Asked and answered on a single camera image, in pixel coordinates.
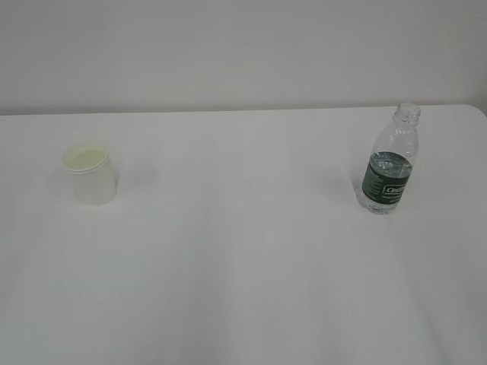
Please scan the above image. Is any clear water bottle green label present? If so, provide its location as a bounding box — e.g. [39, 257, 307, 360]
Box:
[358, 103, 421, 214]

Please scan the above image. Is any white paper cup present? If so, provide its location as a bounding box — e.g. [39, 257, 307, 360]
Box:
[62, 143, 117, 205]

